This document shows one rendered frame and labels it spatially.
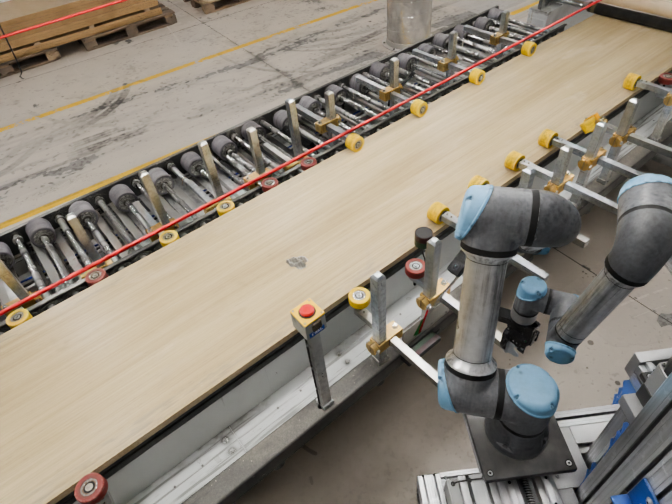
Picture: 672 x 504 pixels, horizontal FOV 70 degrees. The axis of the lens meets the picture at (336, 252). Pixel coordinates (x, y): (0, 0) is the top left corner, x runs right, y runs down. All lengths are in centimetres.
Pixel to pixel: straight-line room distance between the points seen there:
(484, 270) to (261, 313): 95
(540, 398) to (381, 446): 137
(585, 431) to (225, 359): 109
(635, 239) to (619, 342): 186
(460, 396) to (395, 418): 135
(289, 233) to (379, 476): 116
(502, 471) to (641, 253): 59
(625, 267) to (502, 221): 30
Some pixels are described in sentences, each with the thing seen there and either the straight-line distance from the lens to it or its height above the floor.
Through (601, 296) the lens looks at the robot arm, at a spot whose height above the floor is 137.
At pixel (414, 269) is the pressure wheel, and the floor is 90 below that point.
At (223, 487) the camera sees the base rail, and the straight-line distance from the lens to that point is 171.
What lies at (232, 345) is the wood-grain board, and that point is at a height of 90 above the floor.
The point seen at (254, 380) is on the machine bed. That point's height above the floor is 77.
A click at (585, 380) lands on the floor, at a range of 278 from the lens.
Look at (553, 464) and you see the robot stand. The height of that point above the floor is 104.
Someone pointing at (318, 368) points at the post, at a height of 96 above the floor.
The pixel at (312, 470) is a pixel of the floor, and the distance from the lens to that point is 242.
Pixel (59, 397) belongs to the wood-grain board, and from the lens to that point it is 185.
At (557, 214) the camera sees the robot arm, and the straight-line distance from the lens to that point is 101.
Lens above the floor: 226
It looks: 45 degrees down
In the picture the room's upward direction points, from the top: 6 degrees counter-clockwise
